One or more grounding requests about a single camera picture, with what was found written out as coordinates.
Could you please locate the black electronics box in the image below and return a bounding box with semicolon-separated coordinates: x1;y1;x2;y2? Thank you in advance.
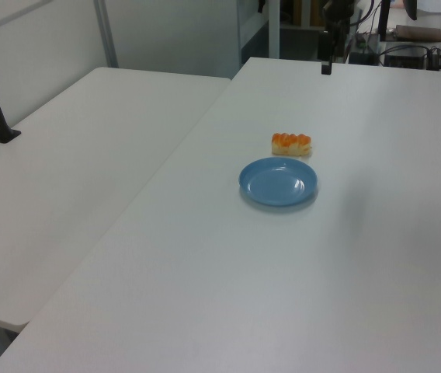
382;45;428;69

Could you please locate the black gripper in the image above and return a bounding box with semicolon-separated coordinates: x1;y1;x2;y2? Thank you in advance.
318;0;357;75

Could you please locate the brown flat pad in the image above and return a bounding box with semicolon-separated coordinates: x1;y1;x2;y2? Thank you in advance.
394;24;441;43

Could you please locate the black monitor stand pole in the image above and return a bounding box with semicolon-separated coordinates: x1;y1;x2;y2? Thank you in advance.
378;0;393;43

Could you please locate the blue plastic plate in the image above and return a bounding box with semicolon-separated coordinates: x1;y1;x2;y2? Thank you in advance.
238;157;318;207

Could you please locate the orange glazed bread roll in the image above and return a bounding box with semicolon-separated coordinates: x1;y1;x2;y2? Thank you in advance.
270;132;314;157

